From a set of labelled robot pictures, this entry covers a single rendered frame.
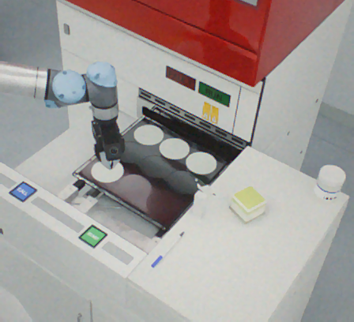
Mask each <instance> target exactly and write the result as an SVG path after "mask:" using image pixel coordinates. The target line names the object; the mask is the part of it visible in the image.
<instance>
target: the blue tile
mask: <svg viewBox="0 0 354 322"><path fill-rule="evenodd" d="M33 191H35V190H34V189H31V188H30V187H28V186H27V185H25V184H22V185H21V186H19V187H18V188H17V189H15V190H14V191H13V192H11V193H13V194H14V195H17V196H18V197H19V198H20V199H22V200H23V199H25V198H26V197H27V196H28V195H30V194H31V193H32V192H33Z"/></svg>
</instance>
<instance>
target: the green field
mask: <svg viewBox="0 0 354 322"><path fill-rule="evenodd" d="M199 92H200V93H201V94H203V95H205V96H206V97H208V98H210V99H214V100H216V101H217V102H219V103H222V104H224V105H225V106H228V100H229V96H228V95H225V94H224V93H222V92H219V91H217V90H216V89H213V88H210V87H208V86H206V85H204V84H202V83H200V86H199Z"/></svg>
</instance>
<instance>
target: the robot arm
mask: <svg viewBox="0 0 354 322"><path fill-rule="evenodd" d="M117 84H118V80H117V76H116V75H115V68H114V67H113V66H112V65H111V64H109V63H106V62H102V61H99V62H94V63H93V64H90V66H89V67H88V69H87V73H85V74H81V75H80V74H79V73H77V72H75V71H72V70H66V69H64V71H62V70H59V69H48V68H43V67H37V66H26V65H21V64H20V63H14V62H4V61H0V93H2V94H8V95H14V96H20V97H28V98H33V99H44V102H45V106H46V107H47V109H55V108H58V109H59V108H61V107H68V106H69V105H70V106H73V105H74V104H76V105H78V104H79V103H81V104H82V103H86V102H90V103H91V106H90V107H88V108H89V109H90V110H91V111H92V116H93V119H94V120H91V128H92V134H93V136H94V139H95V141H96V144H94V146H95V147H94V152H95V155H96V158H97V159H98V160H99V161H100V162H101V163H102V164H103V165H104V166H105V167H106V168H107V169H108V170H110V169H114V168H115V166H116V165H117V164H118V163H119V160H120V159H121V158H122V155H123V153H124V151H125V144H124V141H125V140H124V138H121V137H122V134H121V133H120V132H119V131H120V129H119V126H118V124H117V121H116V120H117V119H118V117H119V100H118V86H117ZM94 122H95V123H94ZM109 161H112V163H111V165H110V162H109Z"/></svg>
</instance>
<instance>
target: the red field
mask: <svg viewBox="0 0 354 322"><path fill-rule="evenodd" d="M167 77H168V78H170V79H172V80H174V81H176V82H178V83H180V84H182V85H184V86H187V87H188V88H192V89H194V82H195V80H193V79H191V78H189V77H187V76H183V75H182V74H180V73H179V72H177V71H175V70H173V69H171V68H168V67H167Z"/></svg>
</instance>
